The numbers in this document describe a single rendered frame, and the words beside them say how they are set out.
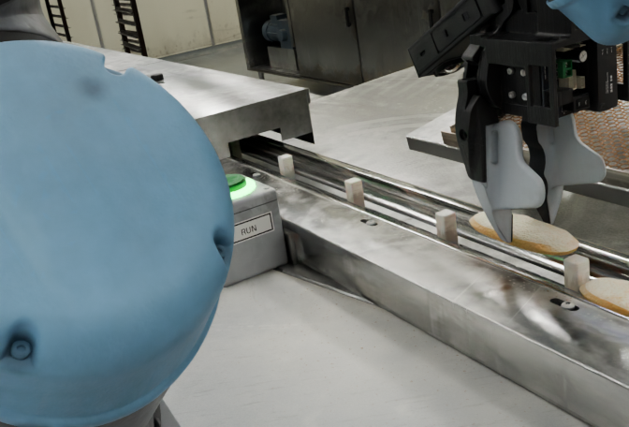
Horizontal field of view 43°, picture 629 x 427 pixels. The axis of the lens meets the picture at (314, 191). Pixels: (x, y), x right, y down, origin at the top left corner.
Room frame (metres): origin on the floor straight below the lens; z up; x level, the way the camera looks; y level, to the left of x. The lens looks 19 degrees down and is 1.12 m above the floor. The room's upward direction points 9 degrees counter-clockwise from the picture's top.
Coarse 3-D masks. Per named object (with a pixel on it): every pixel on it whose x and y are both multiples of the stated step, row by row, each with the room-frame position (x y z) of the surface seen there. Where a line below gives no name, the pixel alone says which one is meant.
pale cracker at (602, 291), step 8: (592, 280) 0.49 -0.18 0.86; (600, 280) 0.48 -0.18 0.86; (608, 280) 0.48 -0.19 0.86; (616, 280) 0.48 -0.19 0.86; (624, 280) 0.48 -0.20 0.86; (584, 288) 0.48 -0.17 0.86; (592, 288) 0.47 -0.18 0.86; (600, 288) 0.47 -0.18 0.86; (608, 288) 0.47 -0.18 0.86; (616, 288) 0.46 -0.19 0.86; (624, 288) 0.46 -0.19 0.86; (584, 296) 0.47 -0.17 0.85; (592, 296) 0.47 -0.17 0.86; (600, 296) 0.46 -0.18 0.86; (608, 296) 0.46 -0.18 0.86; (616, 296) 0.45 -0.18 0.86; (624, 296) 0.45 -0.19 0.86; (600, 304) 0.46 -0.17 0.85; (608, 304) 0.45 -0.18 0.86; (616, 304) 0.45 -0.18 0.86; (624, 304) 0.45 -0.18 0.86; (616, 312) 0.45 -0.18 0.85; (624, 312) 0.44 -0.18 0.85
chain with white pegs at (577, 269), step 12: (228, 144) 0.99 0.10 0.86; (240, 156) 0.98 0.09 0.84; (288, 156) 0.86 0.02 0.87; (288, 168) 0.86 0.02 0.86; (348, 180) 0.74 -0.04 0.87; (360, 180) 0.74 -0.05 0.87; (348, 192) 0.74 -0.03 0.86; (360, 192) 0.74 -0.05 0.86; (360, 204) 0.74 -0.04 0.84; (444, 216) 0.61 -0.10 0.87; (420, 228) 0.66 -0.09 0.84; (444, 228) 0.61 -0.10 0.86; (456, 228) 0.62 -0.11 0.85; (456, 240) 0.62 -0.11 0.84; (480, 252) 0.59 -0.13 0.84; (564, 264) 0.50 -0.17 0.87; (576, 264) 0.49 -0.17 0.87; (588, 264) 0.49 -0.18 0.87; (540, 276) 0.53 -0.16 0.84; (564, 276) 0.50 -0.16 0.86; (576, 276) 0.49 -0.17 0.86; (588, 276) 0.49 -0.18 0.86; (576, 288) 0.49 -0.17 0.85
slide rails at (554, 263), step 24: (240, 144) 1.02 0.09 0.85; (264, 168) 0.90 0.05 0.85; (312, 168) 0.87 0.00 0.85; (384, 192) 0.75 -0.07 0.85; (384, 216) 0.68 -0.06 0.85; (408, 216) 0.68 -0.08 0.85; (432, 216) 0.66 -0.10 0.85; (480, 240) 0.60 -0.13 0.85; (504, 264) 0.55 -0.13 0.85; (552, 264) 0.53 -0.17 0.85
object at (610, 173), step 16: (576, 112) 0.74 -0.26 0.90; (608, 112) 0.71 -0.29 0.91; (624, 112) 0.70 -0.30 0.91; (624, 128) 0.67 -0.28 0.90; (448, 144) 0.76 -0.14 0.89; (592, 144) 0.66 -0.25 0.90; (608, 144) 0.65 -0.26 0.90; (624, 144) 0.64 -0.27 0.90; (528, 160) 0.66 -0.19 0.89; (608, 176) 0.58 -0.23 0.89; (624, 176) 0.57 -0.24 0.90
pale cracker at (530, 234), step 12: (480, 216) 0.57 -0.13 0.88; (516, 216) 0.55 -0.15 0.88; (528, 216) 0.55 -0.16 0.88; (480, 228) 0.56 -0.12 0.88; (492, 228) 0.55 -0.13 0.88; (516, 228) 0.53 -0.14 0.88; (528, 228) 0.53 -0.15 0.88; (540, 228) 0.53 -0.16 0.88; (552, 228) 0.52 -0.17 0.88; (516, 240) 0.52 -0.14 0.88; (528, 240) 0.51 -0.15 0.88; (540, 240) 0.51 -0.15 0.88; (552, 240) 0.51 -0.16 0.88; (564, 240) 0.51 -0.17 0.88; (576, 240) 0.51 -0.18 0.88; (540, 252) 0.50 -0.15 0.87; (552, 252) 0.50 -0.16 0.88; (564, 252) 0.50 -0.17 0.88
